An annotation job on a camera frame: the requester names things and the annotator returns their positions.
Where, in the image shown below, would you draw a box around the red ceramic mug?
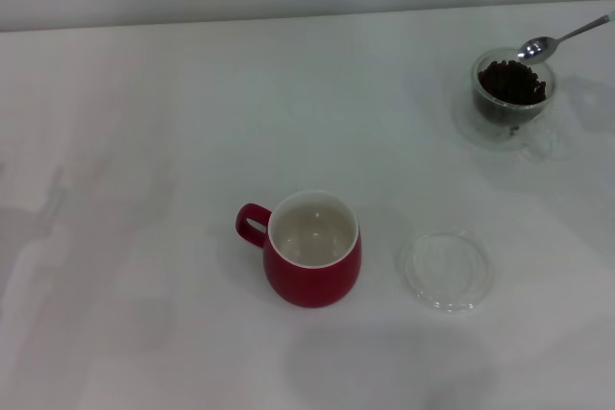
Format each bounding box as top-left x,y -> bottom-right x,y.
234,189 -> 362,309

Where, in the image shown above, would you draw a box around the steel spoon with blue handle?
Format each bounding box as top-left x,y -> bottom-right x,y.
517,12 -> 615,65

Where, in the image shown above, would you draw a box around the dark coffee beans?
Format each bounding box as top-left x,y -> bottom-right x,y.
473,59 -> 549,123

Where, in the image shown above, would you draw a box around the clear glass saucer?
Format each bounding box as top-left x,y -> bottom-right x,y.
397,229 -> 495,314
451,77 -> 566,157

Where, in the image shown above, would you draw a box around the clear glass cup with handle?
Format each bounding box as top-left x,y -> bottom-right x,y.
469,47 -> 561,164

